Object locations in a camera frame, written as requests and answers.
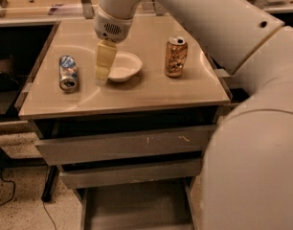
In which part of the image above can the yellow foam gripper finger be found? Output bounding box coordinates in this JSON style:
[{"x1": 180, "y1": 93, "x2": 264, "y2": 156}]
[{"x1": 95, "y1": 39, "x2": 118, "y2": 85}]

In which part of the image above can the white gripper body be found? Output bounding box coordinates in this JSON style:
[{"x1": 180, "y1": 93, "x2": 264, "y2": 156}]
[{"x1": 94, "y1": 6, "x2": 133, "y2": 43}]

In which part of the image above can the blue silver redbull can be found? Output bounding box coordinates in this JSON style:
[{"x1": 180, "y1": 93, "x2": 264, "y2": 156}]
[{"x1": 59, "y1": 55, "x2": 79, "y2": 93}]

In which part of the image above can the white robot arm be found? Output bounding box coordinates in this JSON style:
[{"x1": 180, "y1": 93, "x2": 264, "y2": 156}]
[{"x1": 96, "y1": 0, "x2": 293, "y2": 230}]

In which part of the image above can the gold patterned soda can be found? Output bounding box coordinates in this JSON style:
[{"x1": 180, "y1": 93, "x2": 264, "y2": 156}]
[{"x1": 164, "y1": 35, "x2": 188, "y2": 78}]

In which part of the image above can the grey drawer cabinet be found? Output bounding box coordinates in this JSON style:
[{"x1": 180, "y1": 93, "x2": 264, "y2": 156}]
[{"x1": 13, "y1": 15, "x2": 233, "y2": 230}]

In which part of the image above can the grey top drawer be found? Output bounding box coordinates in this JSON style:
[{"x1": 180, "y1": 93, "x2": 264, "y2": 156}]
[{"x1": 35, "y1": 126, "x2": 215, "y2": 165}]

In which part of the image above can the grey middle drawer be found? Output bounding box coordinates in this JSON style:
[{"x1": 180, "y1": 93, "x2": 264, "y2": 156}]
[{"x1": 59, "y1": 158, "x2": 201, "y2": 189}]

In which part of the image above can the grey open bottom drawer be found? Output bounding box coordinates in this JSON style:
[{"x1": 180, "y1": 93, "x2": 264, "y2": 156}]
[{"x1": 80, "y1": 179, "x2": 199, "y2": 230}]

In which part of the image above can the white paper bowl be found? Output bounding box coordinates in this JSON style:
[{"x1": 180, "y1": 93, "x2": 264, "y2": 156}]
[{"x1": 108, "y1": 52, "x2": 143, "y2": 82}]

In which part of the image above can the black floor cable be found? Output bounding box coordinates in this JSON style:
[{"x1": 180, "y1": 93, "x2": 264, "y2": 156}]
[{"x1": 0, "y1": 168, "x2": 57, "y2": 230}]

